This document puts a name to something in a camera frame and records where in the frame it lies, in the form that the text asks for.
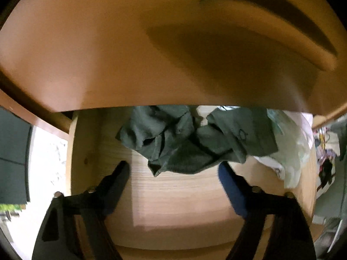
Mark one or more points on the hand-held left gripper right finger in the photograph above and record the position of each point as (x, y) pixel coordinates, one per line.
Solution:
(233, 192)

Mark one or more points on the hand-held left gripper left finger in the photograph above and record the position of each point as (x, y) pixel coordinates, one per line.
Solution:
(116, 184)

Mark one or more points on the white flower embroidered underwear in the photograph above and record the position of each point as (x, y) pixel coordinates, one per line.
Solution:
(267, 165)

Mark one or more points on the grey green underwear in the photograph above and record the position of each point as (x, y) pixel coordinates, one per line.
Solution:
(184, 151)

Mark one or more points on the white plastic-wrapped bundle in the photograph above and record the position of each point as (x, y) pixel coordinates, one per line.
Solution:
(292, 146)

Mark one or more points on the pale pink underwear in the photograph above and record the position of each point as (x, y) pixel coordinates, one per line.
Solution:
(307, 124)

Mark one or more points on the wooden nightstand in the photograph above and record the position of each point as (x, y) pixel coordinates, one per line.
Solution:
(32, 119)

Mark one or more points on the dark grey cabinet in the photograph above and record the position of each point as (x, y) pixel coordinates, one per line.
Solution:
(13, 154)

